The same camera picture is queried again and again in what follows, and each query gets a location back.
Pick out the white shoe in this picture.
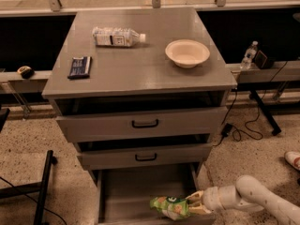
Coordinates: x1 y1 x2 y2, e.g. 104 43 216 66
284 151 300 171

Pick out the black box on ledge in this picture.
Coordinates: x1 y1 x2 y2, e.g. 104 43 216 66
254 51 276 69

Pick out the white paper bowl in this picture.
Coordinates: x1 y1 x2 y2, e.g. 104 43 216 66
165 39 210 68

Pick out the grey drawer cabinet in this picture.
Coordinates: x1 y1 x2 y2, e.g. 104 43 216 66
41 7 238 186

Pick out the green rice chip bag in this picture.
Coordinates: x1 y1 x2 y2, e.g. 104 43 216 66
150 196 190 220

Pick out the black yellow tape measure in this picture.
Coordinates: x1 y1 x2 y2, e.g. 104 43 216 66
17 66 35 79

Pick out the black power adapter cable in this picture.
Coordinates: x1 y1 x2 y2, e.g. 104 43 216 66
213 59 290 147

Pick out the black chair frame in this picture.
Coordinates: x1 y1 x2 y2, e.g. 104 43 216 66
0 107 58 225

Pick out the grey top drawer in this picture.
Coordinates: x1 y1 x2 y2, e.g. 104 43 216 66
57 107 227 143

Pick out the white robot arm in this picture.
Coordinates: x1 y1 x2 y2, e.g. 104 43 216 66
187 175 300 225

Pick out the grey open bottom drawer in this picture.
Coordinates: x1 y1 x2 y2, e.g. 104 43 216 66
95 164 216 225

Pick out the dark blue snack bar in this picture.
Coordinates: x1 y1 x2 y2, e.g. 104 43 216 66
67 56 92 80

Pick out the small background water bottle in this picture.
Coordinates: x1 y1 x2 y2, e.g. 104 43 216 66
240 41 258 69

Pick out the clear plastic water bottle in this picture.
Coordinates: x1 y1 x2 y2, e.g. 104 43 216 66
92 27 146 47

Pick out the grey middle drawer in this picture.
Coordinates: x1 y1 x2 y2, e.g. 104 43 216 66
78 143 212 171

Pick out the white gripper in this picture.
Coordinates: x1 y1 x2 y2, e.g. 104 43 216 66
187 186 241 215

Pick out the black table leg stand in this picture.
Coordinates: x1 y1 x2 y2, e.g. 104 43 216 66
249 82 287 136

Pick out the black floor cable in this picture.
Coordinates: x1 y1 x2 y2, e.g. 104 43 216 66
0 175 68 225

